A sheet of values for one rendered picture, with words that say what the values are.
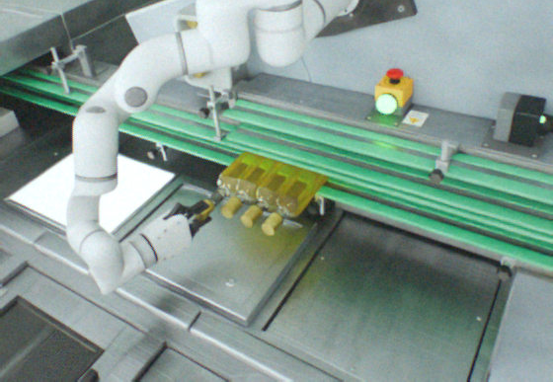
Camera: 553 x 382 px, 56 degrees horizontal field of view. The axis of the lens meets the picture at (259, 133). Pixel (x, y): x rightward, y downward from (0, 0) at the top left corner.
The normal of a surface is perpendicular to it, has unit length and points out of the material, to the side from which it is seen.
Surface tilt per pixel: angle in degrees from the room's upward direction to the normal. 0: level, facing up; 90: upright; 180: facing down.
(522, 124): 0
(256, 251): 90
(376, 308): 91
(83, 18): 90
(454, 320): 90
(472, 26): 0
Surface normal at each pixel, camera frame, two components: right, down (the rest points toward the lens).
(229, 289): -0.10, -0.83
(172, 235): 0.67, 0.36
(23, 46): 0.84, 0.23
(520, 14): -0.54, 0.51
